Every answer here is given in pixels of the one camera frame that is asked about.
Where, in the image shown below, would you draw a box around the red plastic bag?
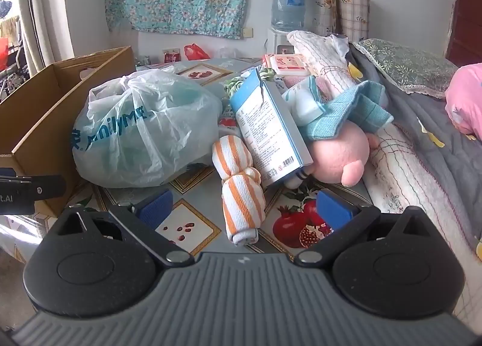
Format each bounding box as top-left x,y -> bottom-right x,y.
184,43 -> 210,61

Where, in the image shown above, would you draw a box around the white printed plastic bag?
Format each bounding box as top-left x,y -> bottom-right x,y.
71,69 -> 224,189

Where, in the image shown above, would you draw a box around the pink floral pillow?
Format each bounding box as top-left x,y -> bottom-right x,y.
445,63 -> 482,141

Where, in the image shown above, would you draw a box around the green floral pillow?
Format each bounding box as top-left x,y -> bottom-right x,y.
356,38 -> 458,100

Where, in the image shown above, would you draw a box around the pomegranate print tablecloth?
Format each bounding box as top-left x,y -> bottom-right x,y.
64,57 -> 377,260

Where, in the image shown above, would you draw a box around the white curtain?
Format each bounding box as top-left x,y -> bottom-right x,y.
15,0 -> 75,64

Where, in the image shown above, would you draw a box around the green white crumpled cloth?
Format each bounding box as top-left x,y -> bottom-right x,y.
224,69 -> 277,98

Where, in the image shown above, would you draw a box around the floral rolled cloth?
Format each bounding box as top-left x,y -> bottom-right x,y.
315,0 -> 338,36

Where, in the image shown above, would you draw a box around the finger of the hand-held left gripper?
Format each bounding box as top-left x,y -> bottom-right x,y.
0,168 -> 67,203

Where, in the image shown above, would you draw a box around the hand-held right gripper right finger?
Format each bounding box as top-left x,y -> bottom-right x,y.
294,188 -> 433,267

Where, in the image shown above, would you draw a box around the checkered rolled cloth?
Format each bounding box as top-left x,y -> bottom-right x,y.
336,0 -> 371,43

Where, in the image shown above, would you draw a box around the brown wooden door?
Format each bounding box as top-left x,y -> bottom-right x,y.
444,0 -> 482,68

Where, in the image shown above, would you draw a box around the blue white soft packet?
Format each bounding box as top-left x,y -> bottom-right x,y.
229,67 -> 314,189

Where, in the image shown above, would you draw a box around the white stitched quilt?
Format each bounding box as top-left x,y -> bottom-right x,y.
286,30 -> 482,316

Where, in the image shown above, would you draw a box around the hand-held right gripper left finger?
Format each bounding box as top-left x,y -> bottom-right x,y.
49,188 -> 195,267

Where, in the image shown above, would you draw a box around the grey quilt yellow patches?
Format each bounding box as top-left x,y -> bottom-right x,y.
348,42 -> 482,245

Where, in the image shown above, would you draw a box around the brown cardboard box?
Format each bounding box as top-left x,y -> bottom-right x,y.
0,46 -> 137,219

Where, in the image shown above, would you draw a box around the peach wet wipes pack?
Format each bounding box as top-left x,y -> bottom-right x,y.
262,53 -> 319,77

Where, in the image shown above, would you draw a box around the pink plush doll teal skirt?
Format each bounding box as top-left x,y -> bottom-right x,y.
280,77 -> 394,190

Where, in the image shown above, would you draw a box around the orange striped towel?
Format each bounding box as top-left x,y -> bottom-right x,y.
211,135 -> 267,247

